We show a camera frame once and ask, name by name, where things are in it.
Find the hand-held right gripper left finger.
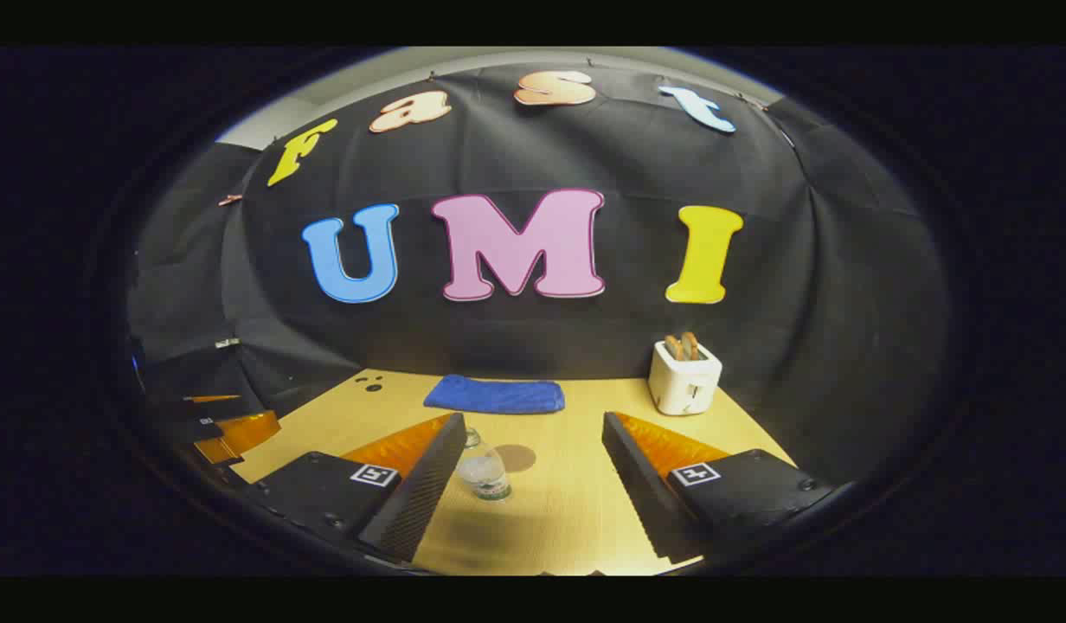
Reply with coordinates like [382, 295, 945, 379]
[243, 412, 469, 563]

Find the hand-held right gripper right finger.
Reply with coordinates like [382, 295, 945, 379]
[600, 410, 838, 565]

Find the clear plastic water bottle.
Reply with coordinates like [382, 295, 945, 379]
[457, 427, 513, 504]

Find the blue towel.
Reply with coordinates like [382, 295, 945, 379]
[423, 374, 566, 415]

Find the white toaster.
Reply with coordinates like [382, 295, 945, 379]
[648, 339, 723, 417]

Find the black backdrop cloth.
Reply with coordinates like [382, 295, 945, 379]
[126, 62, 954, 485]

